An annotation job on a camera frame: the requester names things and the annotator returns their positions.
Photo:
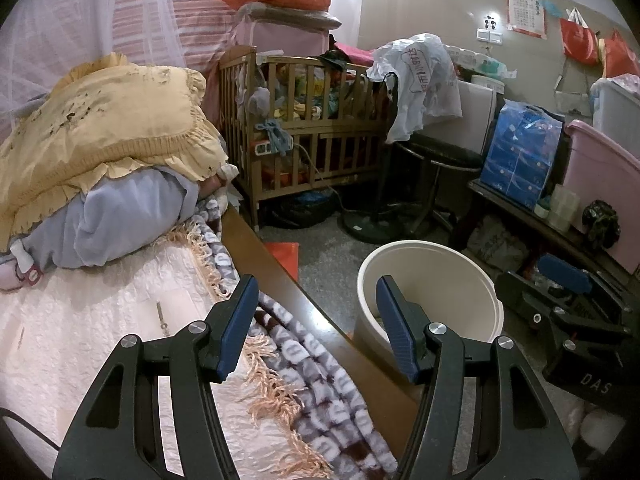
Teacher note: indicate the pink plastic bottle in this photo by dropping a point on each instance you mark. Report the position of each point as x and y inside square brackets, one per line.
[20, 275]

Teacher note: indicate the camouflage cloth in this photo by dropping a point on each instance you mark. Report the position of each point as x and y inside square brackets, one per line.
[602, 222]

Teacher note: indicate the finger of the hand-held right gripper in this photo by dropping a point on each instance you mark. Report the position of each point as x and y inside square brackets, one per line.
[565, 272]
[525, 305]

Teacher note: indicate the grey cushion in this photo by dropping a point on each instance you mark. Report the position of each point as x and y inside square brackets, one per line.
[300, 17]

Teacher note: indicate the white flat appliance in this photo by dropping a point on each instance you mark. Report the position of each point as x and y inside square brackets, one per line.
[475, 110]

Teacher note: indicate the pink plastic tub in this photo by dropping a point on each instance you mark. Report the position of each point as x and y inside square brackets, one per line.
[610, 170]

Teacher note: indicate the red bordered wall notice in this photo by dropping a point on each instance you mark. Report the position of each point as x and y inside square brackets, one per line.
[525, 10]

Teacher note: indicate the white wall switch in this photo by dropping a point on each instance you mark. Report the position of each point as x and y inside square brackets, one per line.
[490, 36]

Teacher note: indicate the white translucent storage box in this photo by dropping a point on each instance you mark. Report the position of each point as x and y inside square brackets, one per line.
[620, 105]

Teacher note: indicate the pink quilted bedspread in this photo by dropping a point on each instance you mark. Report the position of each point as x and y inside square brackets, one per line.
[100, 310]

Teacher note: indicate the magenta cloth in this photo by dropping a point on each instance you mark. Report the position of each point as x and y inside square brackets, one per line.
[355, 55]

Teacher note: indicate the cream plastic bucket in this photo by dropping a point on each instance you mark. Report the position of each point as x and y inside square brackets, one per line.
[450, 280]

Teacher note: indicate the white floral cloth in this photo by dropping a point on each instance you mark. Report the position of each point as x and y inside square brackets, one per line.
[231, 182]

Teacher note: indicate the pink storage box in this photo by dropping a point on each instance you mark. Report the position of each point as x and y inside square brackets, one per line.
[280, 40]

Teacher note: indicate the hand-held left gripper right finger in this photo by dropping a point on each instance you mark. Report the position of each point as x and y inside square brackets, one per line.
[400, 330]

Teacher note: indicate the clear plastic bag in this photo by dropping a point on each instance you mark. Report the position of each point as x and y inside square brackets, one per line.
[570, 97]

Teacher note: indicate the pack of paper rolls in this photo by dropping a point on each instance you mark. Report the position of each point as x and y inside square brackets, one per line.
[480, 62]

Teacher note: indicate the black plastic bag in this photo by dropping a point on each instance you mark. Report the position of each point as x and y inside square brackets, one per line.
[300, 210]

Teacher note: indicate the black round stool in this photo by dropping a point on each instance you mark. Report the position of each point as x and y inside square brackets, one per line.
[440, 152]

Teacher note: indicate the blue hanging toy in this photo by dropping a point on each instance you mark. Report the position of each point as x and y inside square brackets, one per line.
[272, 137]

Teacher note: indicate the pink cloth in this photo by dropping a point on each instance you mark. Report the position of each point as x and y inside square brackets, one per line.
[210, 187]

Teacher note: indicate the pink striped curtain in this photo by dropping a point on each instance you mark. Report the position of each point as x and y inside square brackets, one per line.
[175, 20]

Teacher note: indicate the brown wooden bed frame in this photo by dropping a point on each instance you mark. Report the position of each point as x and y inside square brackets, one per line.
[300, 300]

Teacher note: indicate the small green lid jar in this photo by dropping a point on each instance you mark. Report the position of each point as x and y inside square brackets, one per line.
[541, 209]

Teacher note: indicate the light blue quilt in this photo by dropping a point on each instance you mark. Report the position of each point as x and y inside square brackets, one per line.
[125, 215]

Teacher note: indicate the white mosquito net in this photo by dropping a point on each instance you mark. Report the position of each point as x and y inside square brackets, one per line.
[50, 35]

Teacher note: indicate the pile of colourful clothes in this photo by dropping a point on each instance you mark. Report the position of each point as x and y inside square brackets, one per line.
[325, 90]

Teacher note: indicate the red shopping bag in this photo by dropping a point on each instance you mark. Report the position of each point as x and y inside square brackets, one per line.
[580, 40]
[622, 57]

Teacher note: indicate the yellow ruffled pillow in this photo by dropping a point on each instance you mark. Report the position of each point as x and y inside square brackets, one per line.
[100, 130]

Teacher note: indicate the grey hanging pouch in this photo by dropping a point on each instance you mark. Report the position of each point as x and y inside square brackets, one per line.
[259, 100]

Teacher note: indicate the dark wooden bench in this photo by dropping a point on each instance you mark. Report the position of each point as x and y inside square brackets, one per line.
[505, 200]

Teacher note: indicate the grey woven sack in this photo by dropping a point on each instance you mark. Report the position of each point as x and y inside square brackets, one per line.
[495, 245]

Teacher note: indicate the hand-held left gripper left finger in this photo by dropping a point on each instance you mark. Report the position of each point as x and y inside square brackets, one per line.
[237, 330]

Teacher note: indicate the white plastic bag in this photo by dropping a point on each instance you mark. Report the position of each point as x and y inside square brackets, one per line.
[420, 85]

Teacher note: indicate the blue tissue package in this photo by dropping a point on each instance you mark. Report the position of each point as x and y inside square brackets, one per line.
[520, 155]

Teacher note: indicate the clear plastic jar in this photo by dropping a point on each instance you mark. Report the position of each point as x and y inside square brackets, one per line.
[562, 210]

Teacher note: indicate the pale fuzzy clothing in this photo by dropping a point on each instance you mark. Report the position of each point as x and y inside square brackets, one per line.
[600, 425]

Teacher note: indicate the patterned fringed blanket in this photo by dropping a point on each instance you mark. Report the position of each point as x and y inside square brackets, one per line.
[325, 400]

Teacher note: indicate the wooden baby crib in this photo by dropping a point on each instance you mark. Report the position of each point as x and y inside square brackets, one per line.
[280, 180]

